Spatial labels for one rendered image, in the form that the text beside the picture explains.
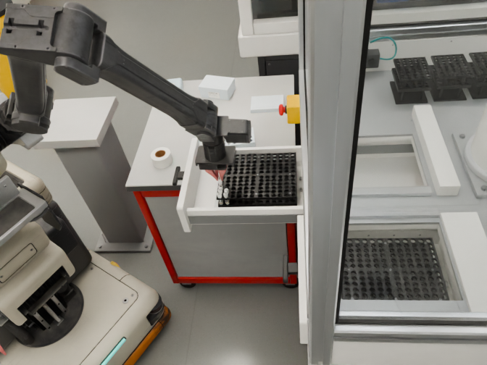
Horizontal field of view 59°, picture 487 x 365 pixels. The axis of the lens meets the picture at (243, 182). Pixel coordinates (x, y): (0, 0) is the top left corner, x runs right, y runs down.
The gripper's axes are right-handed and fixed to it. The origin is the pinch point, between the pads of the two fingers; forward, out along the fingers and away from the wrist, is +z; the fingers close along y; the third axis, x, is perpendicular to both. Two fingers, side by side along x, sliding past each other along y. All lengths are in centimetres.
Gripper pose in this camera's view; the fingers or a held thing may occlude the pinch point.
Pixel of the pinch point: (219, 177)
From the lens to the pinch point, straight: 120.6
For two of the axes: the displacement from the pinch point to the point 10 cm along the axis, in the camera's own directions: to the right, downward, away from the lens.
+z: 0.8, 6.6, 7.5
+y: -9.9, -0.2, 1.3
